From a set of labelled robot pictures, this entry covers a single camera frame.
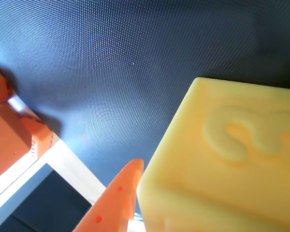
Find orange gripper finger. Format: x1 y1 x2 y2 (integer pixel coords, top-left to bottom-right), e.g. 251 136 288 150
73 159 145 232

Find yellow block with round stud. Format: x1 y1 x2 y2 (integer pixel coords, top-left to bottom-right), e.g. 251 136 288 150
136 76 290 232

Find dark grey table mat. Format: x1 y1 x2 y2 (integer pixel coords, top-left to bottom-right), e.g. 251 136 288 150
0 0 290 232

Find white frame bar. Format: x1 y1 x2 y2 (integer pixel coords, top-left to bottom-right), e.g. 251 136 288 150
0 95 107 232

